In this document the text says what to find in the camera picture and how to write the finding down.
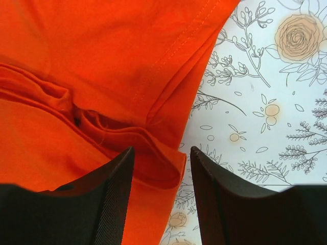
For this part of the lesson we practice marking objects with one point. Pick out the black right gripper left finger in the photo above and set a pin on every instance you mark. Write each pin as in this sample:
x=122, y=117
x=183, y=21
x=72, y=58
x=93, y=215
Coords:
x=89, y=210

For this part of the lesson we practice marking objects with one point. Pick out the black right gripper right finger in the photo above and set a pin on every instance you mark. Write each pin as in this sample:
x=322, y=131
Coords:
x=232, y=210

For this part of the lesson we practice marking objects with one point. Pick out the orange t shirt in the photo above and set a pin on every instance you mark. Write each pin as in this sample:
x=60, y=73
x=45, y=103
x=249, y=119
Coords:
x=83, y=80

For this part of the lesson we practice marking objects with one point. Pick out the floral patterned table mat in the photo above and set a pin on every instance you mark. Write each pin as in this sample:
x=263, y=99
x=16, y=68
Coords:
x=260, y=110

